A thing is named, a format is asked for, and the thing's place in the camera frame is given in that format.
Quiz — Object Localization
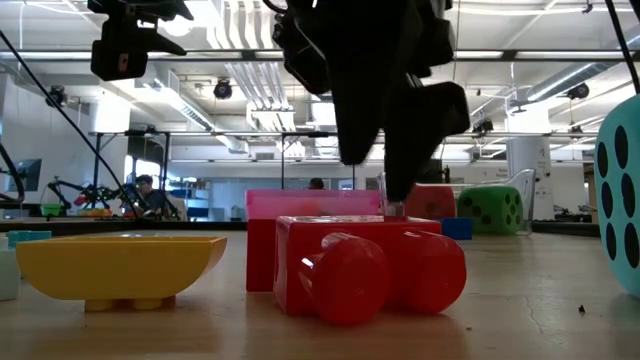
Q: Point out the small red brick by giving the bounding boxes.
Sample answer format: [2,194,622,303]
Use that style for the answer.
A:
[246,218,278,293]

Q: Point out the red two-stud block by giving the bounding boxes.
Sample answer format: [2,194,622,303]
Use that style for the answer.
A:
[273,215,469,329]

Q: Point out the blue one-stud block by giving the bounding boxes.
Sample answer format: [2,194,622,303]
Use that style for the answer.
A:
[439,217,474,242]

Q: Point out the cyan small brick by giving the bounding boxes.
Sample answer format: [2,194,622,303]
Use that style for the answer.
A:
[5,230,52,247]

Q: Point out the red foam die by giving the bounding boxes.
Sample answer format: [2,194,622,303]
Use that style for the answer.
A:
[404,183,457,220]

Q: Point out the thin black cable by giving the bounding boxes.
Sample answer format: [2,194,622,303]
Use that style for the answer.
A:
[0,29,140,219]

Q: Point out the black gantry stand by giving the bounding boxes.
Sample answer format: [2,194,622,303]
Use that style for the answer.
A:
[91,129,172,217]
[279,131,341,191]

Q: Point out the pale mint small brick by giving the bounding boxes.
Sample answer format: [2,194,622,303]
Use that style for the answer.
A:
[0,233,20,302]

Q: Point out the clear plastic bin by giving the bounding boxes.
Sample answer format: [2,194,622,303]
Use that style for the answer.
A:
[377,168,536,236]

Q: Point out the black aluminium frame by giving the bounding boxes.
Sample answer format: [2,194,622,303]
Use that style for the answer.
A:
[0,217,601,239]

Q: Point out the orange-yellow brick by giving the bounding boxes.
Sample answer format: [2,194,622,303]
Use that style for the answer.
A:
[15,235,229,312]

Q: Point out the black overhead beam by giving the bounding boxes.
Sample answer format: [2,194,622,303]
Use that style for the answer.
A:
[0,48,640,63]

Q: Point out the black left camera cable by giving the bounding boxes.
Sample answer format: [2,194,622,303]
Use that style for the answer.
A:
[0,143,26,204]

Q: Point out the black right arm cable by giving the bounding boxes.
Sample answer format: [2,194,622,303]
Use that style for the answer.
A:
[603,0,640,95]

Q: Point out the white rectangular duct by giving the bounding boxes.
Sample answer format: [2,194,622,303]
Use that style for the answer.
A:
[134,64,249,154]

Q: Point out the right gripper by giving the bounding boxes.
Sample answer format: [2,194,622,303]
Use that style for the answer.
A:
[314,0,471,201]

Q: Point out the silver round duct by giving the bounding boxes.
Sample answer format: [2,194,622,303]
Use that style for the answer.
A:
[524,24,640,104]

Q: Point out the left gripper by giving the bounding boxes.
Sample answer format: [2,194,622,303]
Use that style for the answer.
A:
[87,0,195,82]

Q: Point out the grey desktop monitor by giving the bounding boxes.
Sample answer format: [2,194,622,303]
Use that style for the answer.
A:
[6,158,44,193]

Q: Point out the white pillar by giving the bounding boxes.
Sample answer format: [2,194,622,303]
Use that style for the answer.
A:
[505,99,555,217]

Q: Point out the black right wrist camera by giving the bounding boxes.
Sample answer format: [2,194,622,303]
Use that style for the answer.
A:
[272,12,331,96]

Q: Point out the teal foam die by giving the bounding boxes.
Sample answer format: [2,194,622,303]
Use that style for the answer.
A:
[593,94,640,300]

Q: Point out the green foam die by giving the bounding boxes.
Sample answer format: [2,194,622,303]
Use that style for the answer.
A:
[457,185,525,236]

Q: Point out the pink plastic bin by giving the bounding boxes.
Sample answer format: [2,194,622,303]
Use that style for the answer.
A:
[244,188,384,221]

